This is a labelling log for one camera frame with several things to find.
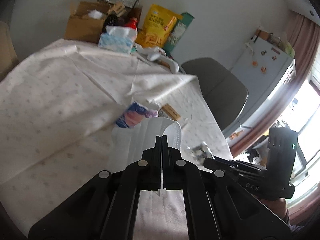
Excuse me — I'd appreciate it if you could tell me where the tan upholstered chair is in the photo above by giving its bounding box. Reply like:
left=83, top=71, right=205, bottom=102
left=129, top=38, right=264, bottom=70
left=0, top=21, right=20, bottom=82

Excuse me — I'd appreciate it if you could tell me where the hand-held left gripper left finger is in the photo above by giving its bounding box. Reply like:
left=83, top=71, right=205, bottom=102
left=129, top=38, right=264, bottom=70
left=28, top=135, right=163, bottom=240

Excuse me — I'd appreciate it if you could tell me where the pink curtain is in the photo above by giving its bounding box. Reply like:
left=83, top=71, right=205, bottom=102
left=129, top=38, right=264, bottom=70
left=229, top=9, right=320, bottom=155

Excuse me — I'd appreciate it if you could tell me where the white refrigerator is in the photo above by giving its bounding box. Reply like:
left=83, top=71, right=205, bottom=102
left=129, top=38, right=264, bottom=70
left=222, top=35, right=296, bottom=140

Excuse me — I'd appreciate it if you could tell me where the person's right forearm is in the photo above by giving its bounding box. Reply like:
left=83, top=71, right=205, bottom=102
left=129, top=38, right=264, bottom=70
left=259, top=197, right=291, bottom=229

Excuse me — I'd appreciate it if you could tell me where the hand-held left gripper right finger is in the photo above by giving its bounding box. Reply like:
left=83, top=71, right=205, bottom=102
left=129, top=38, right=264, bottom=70
left=162, top=135, right=293, bottom=240

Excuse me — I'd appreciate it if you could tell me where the white paper towel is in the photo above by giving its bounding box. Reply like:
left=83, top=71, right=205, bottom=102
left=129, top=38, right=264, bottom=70
left=108, top=117, right=183, bottom=175

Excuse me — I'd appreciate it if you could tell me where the white plastic handheld device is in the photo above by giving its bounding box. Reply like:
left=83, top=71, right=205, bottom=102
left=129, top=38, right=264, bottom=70
left=135, top=44, right=181, bottom=74

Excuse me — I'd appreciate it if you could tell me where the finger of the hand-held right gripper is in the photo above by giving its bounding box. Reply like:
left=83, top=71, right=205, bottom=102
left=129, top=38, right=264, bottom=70
left=203, top=154, right=268, bottom=177

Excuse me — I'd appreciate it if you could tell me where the white printed tablecloth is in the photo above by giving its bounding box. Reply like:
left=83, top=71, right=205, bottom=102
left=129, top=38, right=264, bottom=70
left=0, top=38, right=232, bottom=240

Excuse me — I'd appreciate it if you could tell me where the blue and white tissue box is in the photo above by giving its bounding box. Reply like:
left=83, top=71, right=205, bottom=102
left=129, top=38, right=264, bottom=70
left=98, top=25, right=138, bottom=55

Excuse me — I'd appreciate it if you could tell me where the red bottle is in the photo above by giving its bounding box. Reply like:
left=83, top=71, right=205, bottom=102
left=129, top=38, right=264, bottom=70
left=123, top=17, right=139, bottom=31

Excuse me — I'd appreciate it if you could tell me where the grey foil wrapper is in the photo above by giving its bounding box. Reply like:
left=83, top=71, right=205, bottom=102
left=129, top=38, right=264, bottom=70
left=186, top=141, right=214, bottom=167

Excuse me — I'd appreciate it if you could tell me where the blue and pink packet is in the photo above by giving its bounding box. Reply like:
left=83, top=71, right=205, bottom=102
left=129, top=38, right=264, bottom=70
left=114, top=101, right=158, bottom=129

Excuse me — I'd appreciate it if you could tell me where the small brown box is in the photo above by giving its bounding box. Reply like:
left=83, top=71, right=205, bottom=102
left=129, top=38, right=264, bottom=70
left=159, top=104, right=181, bottom=121

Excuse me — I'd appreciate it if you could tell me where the grey chair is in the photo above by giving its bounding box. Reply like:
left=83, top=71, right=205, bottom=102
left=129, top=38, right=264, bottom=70
left=180, top=57, right=249, bottom=132

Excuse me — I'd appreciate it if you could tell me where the yellow snack bag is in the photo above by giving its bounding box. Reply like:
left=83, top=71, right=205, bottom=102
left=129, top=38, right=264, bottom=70
left=135, top=4, right=184, bottom=49

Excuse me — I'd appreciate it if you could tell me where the tall green box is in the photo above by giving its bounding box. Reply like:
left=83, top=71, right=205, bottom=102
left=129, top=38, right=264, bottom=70
left=164, top=12, right=195, bottom=53

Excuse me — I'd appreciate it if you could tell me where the open cardboard box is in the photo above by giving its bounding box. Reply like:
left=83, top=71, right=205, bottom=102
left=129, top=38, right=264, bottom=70
left=64, top=1, right=112, bottom=45

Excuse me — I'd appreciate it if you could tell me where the green packet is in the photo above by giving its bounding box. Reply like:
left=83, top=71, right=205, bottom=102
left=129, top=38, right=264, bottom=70
left=284, top=42, right=295, bottom=56

